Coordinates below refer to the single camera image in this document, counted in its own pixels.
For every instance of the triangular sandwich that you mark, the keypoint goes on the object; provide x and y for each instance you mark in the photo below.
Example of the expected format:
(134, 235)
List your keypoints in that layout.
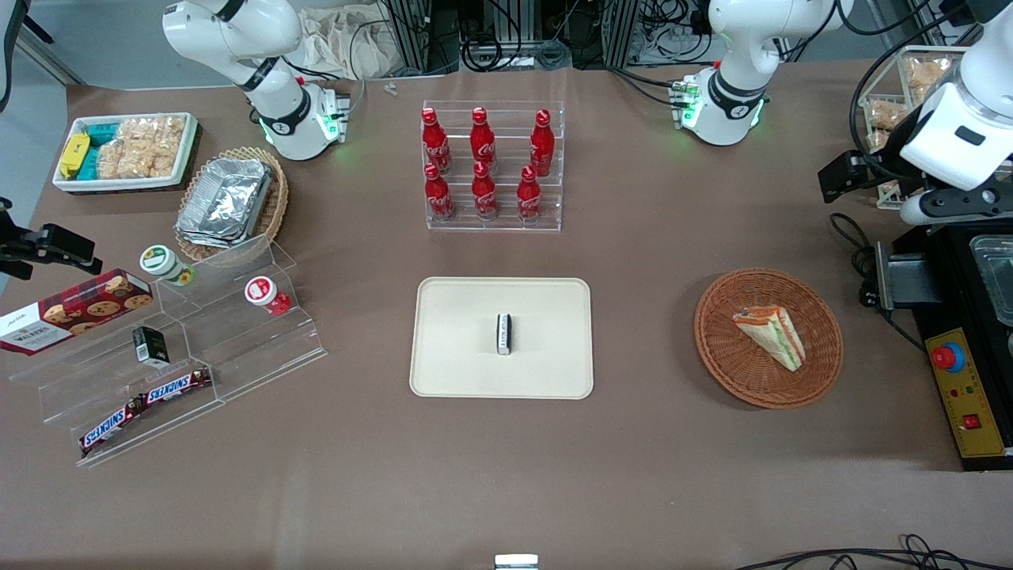
(772, 336)

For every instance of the white plastic bin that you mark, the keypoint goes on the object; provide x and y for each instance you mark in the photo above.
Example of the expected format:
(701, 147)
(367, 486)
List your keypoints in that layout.
(127, 184)

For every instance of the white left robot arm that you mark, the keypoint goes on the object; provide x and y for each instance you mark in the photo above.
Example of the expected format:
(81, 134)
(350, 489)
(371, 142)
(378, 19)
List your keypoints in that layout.
(736, 47)

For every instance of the red tartan cookie box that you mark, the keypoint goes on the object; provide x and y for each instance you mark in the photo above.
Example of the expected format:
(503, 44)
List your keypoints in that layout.
(71, 313)

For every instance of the oval tan wicker basket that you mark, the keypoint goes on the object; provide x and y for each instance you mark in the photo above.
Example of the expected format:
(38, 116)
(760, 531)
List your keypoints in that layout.
(277, 198)

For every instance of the small white box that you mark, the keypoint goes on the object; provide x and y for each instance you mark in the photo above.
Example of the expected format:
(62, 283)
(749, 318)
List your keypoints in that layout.
(516, 562)

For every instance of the dark chair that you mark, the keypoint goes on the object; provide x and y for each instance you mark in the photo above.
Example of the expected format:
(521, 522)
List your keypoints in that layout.
(12, 47)

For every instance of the red lid yogurt cup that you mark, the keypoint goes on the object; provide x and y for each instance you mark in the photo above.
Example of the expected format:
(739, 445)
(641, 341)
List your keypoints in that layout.
(263, 293)

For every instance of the beige cloth bag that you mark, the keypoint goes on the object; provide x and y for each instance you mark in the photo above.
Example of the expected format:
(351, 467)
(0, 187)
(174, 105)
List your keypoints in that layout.
(348, 43)

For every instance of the yellow control panel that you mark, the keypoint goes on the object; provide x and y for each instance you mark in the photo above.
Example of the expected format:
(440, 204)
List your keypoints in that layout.
(969, 404)

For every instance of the clear plastic container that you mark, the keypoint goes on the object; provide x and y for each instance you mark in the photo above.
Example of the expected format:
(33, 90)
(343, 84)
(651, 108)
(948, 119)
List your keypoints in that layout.
(995, 277)

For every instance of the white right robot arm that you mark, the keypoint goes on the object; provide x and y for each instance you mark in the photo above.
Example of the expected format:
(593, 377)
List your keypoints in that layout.
(237, 32)

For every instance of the teal snack packet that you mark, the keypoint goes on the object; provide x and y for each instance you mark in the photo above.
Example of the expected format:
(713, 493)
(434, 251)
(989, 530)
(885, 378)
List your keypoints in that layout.
(103, 133)
(89, 165)

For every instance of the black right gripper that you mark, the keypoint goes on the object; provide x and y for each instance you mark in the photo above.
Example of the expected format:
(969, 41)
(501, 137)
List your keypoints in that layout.
(22, 246)

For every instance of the rice cracker bag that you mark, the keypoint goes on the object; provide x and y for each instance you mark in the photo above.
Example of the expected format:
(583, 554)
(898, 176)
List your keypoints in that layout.
(888, 116)
(111, 162)
(926, 73)
(166, 146)
(138, 134)
(877, 141)

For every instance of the clear acrylic bottle rack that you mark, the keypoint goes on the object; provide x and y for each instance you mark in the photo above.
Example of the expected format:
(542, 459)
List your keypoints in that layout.
(495, 142)

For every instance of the red cola bottle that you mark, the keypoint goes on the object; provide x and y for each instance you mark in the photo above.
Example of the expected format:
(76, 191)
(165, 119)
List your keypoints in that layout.
(529, 198)
(484, 194)
(482, 142)
(438, 198)
(436, 146)
(542, 146)

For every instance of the clear acrylic stepped shelf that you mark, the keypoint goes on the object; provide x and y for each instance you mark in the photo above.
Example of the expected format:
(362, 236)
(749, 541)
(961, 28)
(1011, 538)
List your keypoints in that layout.
(237, 348)

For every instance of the green lid yogurt cup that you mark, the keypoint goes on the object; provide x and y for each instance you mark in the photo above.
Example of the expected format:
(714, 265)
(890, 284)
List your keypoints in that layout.
(162, 263)

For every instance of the round brown wicker basket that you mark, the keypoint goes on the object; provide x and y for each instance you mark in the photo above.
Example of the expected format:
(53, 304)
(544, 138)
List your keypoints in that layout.
(736, 372)

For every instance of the stacked aluminium foil containers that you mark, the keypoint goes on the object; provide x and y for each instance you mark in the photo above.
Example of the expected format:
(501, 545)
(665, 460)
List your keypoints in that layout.
(225, 202)

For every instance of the Snickers chocolate bar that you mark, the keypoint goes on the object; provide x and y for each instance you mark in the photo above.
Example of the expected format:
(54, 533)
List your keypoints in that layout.
(178, 385)
(111, 427)

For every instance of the red emergency stop button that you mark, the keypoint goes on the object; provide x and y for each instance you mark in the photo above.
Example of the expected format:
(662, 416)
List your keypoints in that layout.
(946, 358)

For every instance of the small black box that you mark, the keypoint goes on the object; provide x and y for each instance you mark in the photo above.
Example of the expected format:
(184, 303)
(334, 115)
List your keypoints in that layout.
(150, 346)

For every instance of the beige rectangular tray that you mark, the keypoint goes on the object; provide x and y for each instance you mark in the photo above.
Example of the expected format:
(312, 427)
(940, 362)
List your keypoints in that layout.
(459, 340)

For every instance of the yellow snack packet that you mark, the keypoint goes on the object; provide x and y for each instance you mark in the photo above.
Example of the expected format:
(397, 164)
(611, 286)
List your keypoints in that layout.
(74, 154)

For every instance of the small black white packet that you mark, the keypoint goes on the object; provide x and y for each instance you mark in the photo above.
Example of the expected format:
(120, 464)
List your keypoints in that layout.
(504, 334)

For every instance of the black machine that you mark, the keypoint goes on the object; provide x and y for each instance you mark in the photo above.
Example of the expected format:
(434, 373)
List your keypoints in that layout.
(950, 277)

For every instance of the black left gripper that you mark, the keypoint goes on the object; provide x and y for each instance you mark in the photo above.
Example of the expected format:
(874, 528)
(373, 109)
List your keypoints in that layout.
(892, 145)

